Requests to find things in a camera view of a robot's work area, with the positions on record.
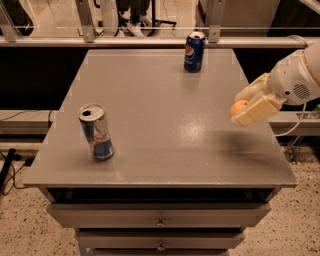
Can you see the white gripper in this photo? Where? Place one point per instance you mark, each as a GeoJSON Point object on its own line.
{"type": "Point", "coordinates": [289, 80]}

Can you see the orange fruit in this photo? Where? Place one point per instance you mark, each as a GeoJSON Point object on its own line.
{"type": "Point", "coordinates": [237, 107]}

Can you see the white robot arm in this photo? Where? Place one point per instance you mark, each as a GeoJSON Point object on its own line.
{"type": "Point", "coordinates": [294, 80]}

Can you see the blue pepsi can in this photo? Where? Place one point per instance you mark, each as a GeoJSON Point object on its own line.
{"type": "Point", "coordinates": [194, 51]}

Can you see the silver blue red bull can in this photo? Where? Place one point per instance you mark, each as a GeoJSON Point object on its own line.
{"type": "Point", "coordinates": [95, 128]}

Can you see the lower drawer knob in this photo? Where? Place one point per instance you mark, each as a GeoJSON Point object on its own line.
{"type": "Point", "coordinates": [161, 247]}

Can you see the lower grey drawer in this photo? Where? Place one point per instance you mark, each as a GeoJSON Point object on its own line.
{"type": "Point", "coordinates": [181, 239]}

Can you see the metal rail barrier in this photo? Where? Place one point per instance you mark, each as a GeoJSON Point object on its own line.
{"type": "Point", "coordinates": [12, 37]}

